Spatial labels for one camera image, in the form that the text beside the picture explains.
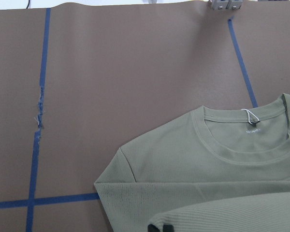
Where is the grey aluminium bracket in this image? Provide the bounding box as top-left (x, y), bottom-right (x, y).
top-left (208, 0), bottom-right (244, 11)

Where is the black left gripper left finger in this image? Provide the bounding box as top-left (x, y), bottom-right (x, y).
top-left (147, 224), bottom-right (160, 232)

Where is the olive green long-sleeve shirt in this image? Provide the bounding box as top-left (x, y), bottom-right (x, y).
top-left (94, 94), bottom-right (290, 232)

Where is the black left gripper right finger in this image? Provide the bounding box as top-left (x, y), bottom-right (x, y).
top-left (163, 224), bottom-right (174, 232)

